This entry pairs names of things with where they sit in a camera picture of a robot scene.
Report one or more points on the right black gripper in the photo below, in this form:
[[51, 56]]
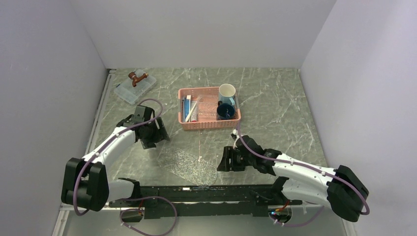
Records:
[[225, 165]]

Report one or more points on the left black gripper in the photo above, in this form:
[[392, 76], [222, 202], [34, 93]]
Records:
[[160, 134]]

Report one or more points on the clear textured oval tray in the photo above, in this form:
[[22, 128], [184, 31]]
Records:
[[188, 166]]

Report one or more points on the pink plastic basket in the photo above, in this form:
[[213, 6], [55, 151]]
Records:
[[205, 124]]

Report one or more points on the white and blue mug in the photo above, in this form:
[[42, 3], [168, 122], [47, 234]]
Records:
[[226, 94]]

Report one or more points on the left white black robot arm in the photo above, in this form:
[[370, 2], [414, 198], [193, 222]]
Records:
[[85, 181]]

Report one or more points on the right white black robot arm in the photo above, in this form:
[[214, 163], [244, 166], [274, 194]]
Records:
[[338, 189]]

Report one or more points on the white toothbrush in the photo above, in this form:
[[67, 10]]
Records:
[[192, 115]]

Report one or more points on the white red toothpaste tube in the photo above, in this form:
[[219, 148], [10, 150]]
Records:
[[193, 114]]

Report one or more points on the blue toothpaste tube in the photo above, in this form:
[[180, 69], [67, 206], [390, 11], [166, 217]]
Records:
[[185, 107]]

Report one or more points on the dark blue mug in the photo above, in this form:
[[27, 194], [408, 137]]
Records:
[[225, 111]]

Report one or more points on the clear plastic organizer box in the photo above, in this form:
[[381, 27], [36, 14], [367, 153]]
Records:
[[130, 94]]

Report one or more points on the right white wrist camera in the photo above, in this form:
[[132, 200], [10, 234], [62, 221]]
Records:
[[236, 137]]

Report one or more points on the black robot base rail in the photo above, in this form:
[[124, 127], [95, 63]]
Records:
[[217, 200]]

